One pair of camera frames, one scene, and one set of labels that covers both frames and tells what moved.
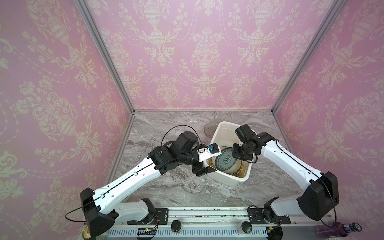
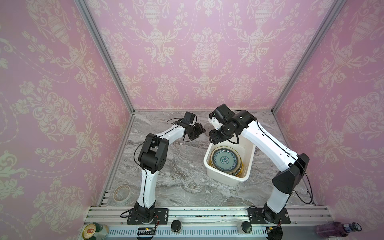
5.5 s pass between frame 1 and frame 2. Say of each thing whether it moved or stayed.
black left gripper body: moved
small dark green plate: stayed
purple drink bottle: stayed
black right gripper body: moved
